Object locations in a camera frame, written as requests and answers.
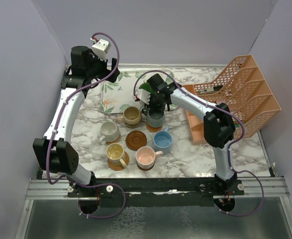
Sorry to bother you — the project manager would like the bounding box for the tan brown mug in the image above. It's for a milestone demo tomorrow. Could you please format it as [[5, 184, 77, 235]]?
[[115, 107, 142, 128]]

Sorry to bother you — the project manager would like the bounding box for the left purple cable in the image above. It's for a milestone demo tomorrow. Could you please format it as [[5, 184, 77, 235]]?
[[46, 32, 127, 219]]

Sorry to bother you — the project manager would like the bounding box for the yellow mug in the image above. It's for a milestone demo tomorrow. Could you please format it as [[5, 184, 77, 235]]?
[[106, 143, 127, 168]]

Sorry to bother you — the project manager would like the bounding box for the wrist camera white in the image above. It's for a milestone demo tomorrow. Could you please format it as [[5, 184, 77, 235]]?
[[92, 38, 111, 62], [135, 89, 151, 105]]

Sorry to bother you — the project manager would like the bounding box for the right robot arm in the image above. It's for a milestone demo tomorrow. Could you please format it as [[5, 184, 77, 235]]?
[[135, 74, 237, 195]]

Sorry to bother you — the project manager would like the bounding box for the pink mug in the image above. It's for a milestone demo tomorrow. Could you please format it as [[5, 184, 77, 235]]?
[[136, 146, 163, 170]]

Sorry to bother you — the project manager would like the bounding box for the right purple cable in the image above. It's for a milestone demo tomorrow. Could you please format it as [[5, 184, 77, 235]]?
[[133, 70, 265, 217]]

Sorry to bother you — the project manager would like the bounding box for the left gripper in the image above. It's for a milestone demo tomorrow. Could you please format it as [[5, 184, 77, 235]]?
[[86, 49, 119, 82]]

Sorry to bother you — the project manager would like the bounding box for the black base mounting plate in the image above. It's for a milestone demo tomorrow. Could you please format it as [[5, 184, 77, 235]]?
[[68, 177, 244, 208]]

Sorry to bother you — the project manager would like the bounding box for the light wood coaster right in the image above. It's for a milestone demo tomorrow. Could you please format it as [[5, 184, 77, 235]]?
[[146, 123, 162, 132]]

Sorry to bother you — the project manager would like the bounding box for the aluminium rail frame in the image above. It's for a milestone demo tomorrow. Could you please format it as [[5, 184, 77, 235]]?
[[13, 65, 292, 239]]

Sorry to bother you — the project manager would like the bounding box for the light blue mug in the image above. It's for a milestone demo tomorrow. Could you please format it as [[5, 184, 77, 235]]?
[[151, 126, 173, 155]]

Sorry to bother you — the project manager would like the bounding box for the purple cable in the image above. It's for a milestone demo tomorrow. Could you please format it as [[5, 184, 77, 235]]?
[[133, 70, 265, 217], [46, 32, 127, 219]]

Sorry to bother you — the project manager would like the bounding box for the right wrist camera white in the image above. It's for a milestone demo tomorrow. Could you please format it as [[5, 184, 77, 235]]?
[[135, 89, 151, 105]]

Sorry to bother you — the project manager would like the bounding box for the stapler box in organizer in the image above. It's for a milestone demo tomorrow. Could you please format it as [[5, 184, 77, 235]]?
[[199, 86, 223, 95]]

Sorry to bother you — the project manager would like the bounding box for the woven rattan coaster front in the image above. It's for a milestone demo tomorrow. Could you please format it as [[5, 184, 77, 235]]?
[[107, 152, 129, 171]]

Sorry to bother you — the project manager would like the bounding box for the white cream mug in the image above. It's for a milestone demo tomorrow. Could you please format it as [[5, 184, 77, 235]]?
[[99, 121, 120, 144]]

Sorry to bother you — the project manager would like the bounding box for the green floral mug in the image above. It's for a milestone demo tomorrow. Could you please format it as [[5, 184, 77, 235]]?
[[139, 82, 155, 94]]

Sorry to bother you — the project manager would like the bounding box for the floral serving tray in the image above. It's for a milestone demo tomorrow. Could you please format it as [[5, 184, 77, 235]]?
[[99, 68, 180, 115]]

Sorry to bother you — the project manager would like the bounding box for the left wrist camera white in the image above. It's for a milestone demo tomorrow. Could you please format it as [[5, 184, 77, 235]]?
[[92, 38, 111, 62]]

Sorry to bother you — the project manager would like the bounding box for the orange plastic file organizer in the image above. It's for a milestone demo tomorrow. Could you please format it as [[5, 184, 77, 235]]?
[[184, 55, 281, 138]]

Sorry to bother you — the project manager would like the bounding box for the grey blue mug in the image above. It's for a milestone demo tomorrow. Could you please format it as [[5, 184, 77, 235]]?
[[147, 111, 165, 127]]

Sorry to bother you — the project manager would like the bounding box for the large brown wood coaster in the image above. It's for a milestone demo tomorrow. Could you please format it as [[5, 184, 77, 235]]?
[[125, 130, 147, 151]]

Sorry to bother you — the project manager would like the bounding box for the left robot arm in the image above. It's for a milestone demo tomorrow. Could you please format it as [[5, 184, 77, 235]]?
[[33, 40, 120, 197]]

